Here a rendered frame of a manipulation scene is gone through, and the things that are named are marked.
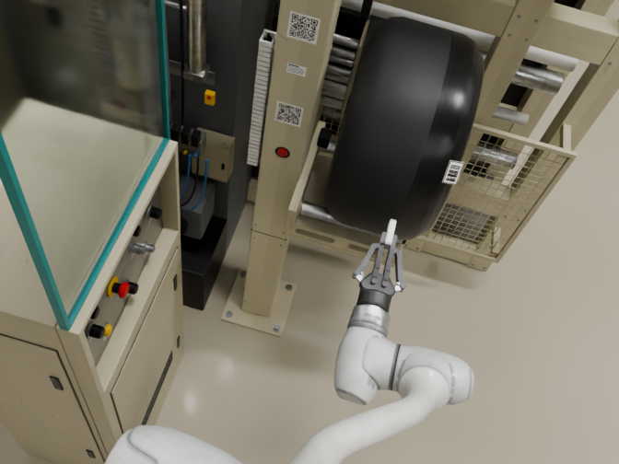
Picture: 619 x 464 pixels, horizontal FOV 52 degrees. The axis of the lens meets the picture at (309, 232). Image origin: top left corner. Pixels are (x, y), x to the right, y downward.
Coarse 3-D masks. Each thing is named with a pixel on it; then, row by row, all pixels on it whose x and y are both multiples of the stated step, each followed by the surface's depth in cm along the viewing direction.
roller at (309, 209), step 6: (306, 204) 197; (312, 204) 198; (318, 204) 199; (300, 210) 201; (306, 210) 197; (312, 210) 197; (318, 210) 197; (324, 210) 197; (312, 216) 198; (318, 216) 197; (324, 216) 197; (330, 216) 197; (330, 222) 198; (336, 222) 197; (354, 228) 198; (372, 234) 197; (378, 234) 197; (402, 240) 197
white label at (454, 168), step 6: (450, 162) 155; (456, 162) 156; (462, 162) 156; (450, 168) 156; (456, 168) 156; (450, 174) 157; (456, 174) 157; (444, 180) 157; (450, 180) 158; (456, 180) 158
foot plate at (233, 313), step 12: (240, 276) 284; (240, 288) 281; (288, 288) 284; (228, 300) 277; (240, 300) 278; (276, 300) 280; (288, 300) 281; (228, 312) 272; (240, 312) 274; (276, 312) 277; (240, 324) 271; (252, 324) 272; (264, 324) 273; (276, 324) 274
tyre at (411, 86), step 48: (384, 48) 158; (432, 48) 159; (384, 96) 153; (432, 96) 153; (336, 144) 165; (384, 144) 155; (432, 144) 154; (336, 192) 167; (384, 192) 161; (432, 192) 159
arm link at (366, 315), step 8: (368, 304) 143; (352, 312) 146; (360, 312) 142; (368, 312) 141; (376, 312) 141; (384, 312) 142; (352, 320) 142; (360, 320) 140; (368, 320) 140; (376, 320) 140; (384, 320) 141; (376, 328) 140; (384, 328) 141
